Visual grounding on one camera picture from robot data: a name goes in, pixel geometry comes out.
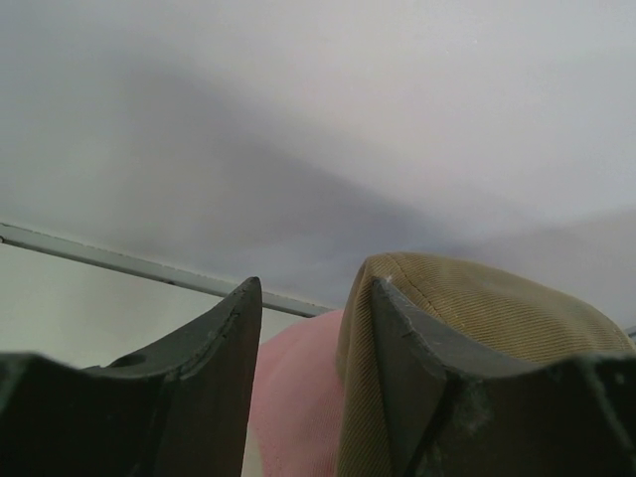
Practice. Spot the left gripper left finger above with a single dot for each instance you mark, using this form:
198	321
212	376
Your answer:
177	407

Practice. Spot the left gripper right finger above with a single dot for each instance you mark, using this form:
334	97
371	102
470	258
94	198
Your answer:
455	407

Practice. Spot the pink baseball cap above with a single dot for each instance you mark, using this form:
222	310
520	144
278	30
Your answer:
297	402

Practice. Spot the beige cap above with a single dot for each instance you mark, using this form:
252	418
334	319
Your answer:
502	311

